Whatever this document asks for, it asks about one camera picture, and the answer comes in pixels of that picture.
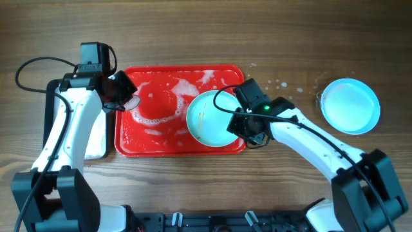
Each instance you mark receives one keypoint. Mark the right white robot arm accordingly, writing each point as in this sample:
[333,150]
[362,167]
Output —
[366,192]

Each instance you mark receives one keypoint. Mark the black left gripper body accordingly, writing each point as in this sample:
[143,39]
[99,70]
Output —
[125,89]

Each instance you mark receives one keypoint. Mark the pink green sponge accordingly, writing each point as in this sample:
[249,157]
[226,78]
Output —
[132,103]

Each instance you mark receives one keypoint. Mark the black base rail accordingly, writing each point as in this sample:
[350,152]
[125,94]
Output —
[278,221]

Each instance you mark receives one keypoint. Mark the black soapy water tray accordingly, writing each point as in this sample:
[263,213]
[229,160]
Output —
[101,140]

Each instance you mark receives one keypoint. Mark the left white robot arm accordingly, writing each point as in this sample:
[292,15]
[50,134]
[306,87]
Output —
[53,195]

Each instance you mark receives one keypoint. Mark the red plastic tray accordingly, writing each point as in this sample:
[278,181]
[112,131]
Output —
[157,126]

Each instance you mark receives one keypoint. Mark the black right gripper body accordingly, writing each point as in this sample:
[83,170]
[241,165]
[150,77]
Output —
[237,125]

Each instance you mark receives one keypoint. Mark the white plate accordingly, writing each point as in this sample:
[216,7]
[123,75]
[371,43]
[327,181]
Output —
[350,106]
[207,124]

